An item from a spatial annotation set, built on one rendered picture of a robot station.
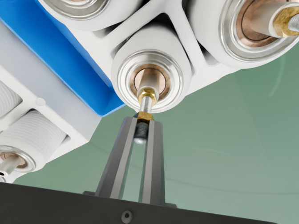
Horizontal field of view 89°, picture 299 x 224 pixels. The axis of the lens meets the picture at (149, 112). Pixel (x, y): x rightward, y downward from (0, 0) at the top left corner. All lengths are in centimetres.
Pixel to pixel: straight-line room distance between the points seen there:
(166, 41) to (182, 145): 49
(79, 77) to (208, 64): 29
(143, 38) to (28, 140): 27
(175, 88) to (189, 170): 59
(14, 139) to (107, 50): 22
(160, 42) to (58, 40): 32
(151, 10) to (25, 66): 26
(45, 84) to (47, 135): 10
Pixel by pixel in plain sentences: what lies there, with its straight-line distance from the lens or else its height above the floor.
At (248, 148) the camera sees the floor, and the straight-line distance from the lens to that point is 69.
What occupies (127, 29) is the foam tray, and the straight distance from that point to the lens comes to 24.
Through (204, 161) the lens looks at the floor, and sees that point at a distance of 70.
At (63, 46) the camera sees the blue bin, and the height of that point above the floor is 4.
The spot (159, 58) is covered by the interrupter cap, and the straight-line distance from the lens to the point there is 17.
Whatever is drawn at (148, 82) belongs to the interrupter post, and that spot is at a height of 27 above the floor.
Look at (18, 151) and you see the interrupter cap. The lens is 35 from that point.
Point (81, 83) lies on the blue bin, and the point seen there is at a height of 9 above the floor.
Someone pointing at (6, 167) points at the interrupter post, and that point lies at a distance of 37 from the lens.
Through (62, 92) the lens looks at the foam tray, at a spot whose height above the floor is 12.
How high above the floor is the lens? 41
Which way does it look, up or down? 55 degrees down
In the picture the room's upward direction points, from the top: 173 degrees counter-clockwise
